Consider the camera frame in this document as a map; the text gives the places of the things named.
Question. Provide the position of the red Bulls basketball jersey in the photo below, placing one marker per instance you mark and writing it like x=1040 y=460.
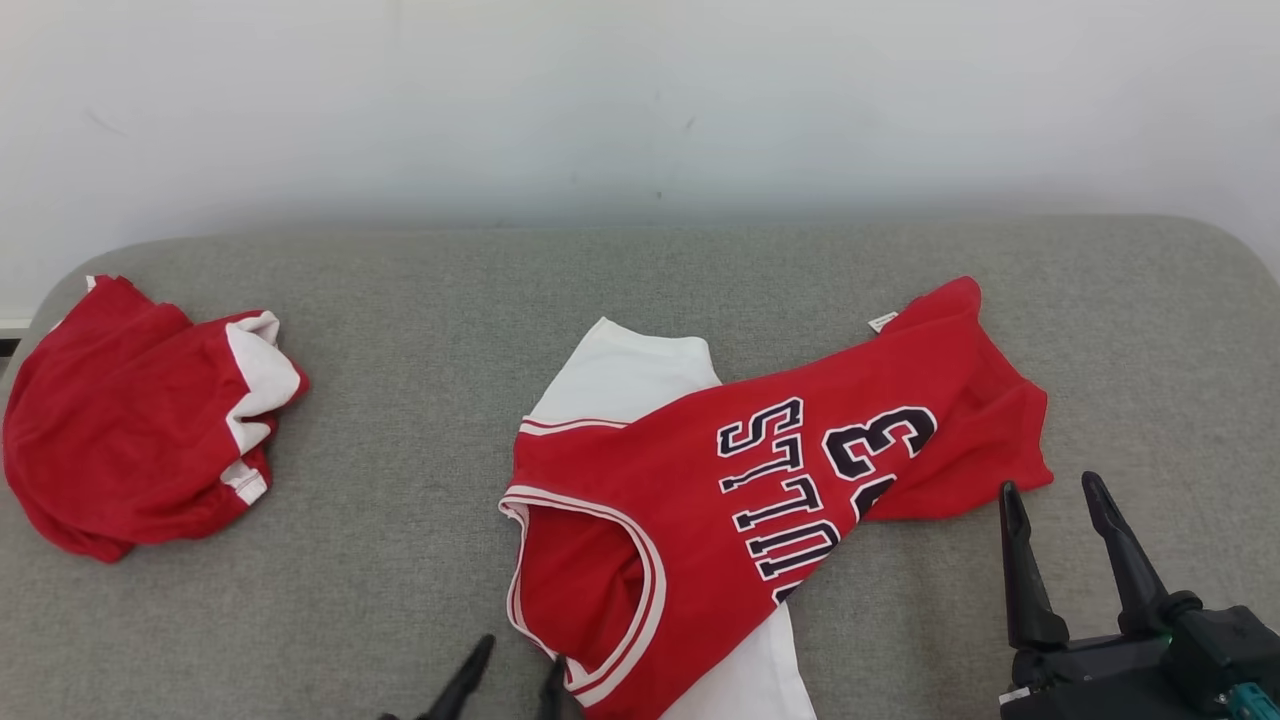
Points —
x=680 y=520

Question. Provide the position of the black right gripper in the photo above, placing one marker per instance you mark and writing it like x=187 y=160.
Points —
x=1100 y=685

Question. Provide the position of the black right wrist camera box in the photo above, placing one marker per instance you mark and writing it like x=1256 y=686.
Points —
x=1230 y=645

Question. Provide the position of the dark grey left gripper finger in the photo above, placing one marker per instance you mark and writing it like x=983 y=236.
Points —
x=552 y=692
x=462 y=685

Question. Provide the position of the red white basketball shorts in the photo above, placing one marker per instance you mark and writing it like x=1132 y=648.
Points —
x=120 y=430

